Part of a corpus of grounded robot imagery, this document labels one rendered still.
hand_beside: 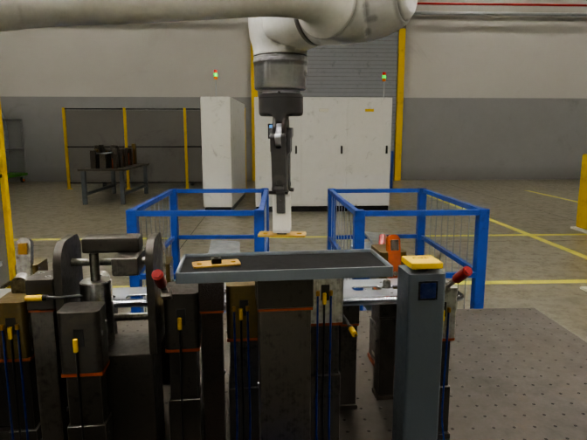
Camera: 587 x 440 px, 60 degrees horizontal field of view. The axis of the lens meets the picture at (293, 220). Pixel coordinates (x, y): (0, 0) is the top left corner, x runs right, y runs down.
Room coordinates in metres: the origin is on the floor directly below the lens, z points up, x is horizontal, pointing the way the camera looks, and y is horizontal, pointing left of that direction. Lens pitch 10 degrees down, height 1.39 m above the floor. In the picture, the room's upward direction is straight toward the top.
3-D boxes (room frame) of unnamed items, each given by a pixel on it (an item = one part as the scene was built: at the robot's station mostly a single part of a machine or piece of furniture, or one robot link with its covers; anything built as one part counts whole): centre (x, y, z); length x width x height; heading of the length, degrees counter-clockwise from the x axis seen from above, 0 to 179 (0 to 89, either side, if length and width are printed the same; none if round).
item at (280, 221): (0.87, 0.02, 1.26); 0.03 x 0.01 x 0.07; 86
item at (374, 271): (0.89, 0.02, 1.16); 0.37 x 0.14 x 0.02; 97
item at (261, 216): (3.51, 0.59, 0.48); 1.20 x 0.80 x 0.95; 1
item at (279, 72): (0.88, 0.02, 1.49); 0.09 x 0.09 x 0.06
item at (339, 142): (9.24, -0.51, 1.22); 2.40 x 0.54 x 2.45; 93
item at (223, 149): (10.07, 1.34, 1.22); 2.40 x 0.54 x 2.45; 179
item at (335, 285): (1.06, -0.06, 0.90); 0.13 x 0.08 x 0.41; 7
